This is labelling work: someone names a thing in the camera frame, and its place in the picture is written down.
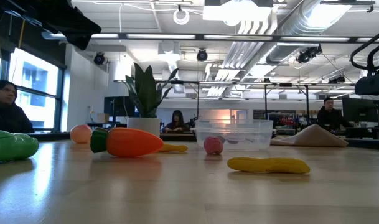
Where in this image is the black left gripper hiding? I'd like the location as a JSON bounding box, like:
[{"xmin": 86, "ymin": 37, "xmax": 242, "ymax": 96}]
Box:
[{"xmin": 2, "ymin": 0, "xmax": 102, "ymax": 51}]

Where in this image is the peach toy fruit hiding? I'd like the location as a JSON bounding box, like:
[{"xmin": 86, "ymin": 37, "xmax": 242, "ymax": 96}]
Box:
[{"xmin": 69, "ymin": 124, "xmax": 93, "ymax": 144}]

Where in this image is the orange toy carrot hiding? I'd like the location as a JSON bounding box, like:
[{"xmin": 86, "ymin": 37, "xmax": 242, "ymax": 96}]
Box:
[{"xmin": 90, "ymin": 126, "xmax": 164, "ymax": 157}]

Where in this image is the green toy pea pod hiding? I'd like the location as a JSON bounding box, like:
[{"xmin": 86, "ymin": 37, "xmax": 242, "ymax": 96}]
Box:
[{"xmin": 0, "ymin": 129, "xmax": 40, "ymax": 162}]

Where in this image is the small yellow toy vegetable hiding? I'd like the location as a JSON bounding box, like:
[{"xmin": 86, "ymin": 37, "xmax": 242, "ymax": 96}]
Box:
[{"xmin": 159, "ymin": 143, "xmax": 189, "ymax": 153}]

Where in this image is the pink toy fruit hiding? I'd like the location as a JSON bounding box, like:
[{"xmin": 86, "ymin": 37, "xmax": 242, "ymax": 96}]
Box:
[{"xmin": 203, "ymin": 136, "xmax": 224, "ymax": 156}]

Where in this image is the clear plastic tupperware container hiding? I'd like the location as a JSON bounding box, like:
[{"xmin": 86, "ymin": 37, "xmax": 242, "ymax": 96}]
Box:
[{"xmin": 191, "ymin": 119, "xmax": 276, "ymax": 152}]

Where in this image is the yellow toy banana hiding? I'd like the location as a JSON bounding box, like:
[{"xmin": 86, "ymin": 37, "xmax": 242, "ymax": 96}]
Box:
[{"xmin": 227, "ymin": 156, "xmax": 311, "ymax": 174}]

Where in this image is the large window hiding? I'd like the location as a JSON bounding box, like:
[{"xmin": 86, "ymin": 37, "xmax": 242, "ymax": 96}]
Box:
[{"xmin": 0, "ymin": 46, "xmax": 65, "ymax": 131}]

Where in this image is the long ceiling light strip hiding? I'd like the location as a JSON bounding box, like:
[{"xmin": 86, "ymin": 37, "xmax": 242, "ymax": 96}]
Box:
[{"xmin": 41, "ymin": 30, "xmax": 379, "ymax": 44}]

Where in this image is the black computer monitor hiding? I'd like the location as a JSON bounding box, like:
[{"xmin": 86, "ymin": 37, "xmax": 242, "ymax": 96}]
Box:
[
  {"xmin": 103, "ymin": 95, "xmax": 137, "ymax": 118},
  {"xmin": 342, "ymin": 97, "xmax": 379, "ymax": 123}
]

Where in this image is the green succulent plant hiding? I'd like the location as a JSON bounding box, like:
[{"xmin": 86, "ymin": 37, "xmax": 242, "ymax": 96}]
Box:
[{"xmin": 123, "ymin": 62, "xmax": 180, "ymax": 118}]

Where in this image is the person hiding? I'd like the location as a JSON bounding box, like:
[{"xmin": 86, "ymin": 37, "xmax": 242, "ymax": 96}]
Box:
[
  {"xmin": 164, "ymin": 110, "xmax": 190, "ymax": 133},
  {"xmin": 316, "ymin": 96, "xmax": 353, "ymax": 131},
  {"xmin": 0, "ymin": 79, "xmax": 35, "ymax": 134}
]

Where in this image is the white plant pot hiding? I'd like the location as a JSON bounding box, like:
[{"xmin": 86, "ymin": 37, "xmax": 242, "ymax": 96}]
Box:
[{"xmin": 126, "ymin": 116, "xmax": 161, "ymax": 138}]

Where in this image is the black ceiling-mounted device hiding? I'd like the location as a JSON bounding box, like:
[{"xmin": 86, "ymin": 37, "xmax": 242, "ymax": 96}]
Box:
[{"xmin": 294, "ymin": 45, "xmax": 323, "ymax": 65}]

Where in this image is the beige cloth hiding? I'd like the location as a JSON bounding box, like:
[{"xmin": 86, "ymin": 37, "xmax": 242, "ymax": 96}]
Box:
[{"xmin": 269, "ymin": 123, "xmax": 349, "ymax": 147}]

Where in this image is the white cable coil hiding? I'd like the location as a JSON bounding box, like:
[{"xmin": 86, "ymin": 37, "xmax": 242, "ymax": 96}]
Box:
[{"xmin": 172, "ymin": 7, "xmax": 190, "ymax": 26}]

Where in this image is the black metal gantry frame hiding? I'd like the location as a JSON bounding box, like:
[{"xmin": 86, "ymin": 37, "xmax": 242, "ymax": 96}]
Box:
[
  {"xmin": 263, "ymin": 82, "xmax": 311, "ymax": 121},
  {"xmin": 154, "ymin": 80, "xmax": 201, "ymax": 121}
]

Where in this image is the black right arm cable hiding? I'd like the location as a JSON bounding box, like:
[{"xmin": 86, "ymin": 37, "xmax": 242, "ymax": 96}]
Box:
[{"xmin": 350, "ymin": 27, "xmax": 379, "ymax": 73}]

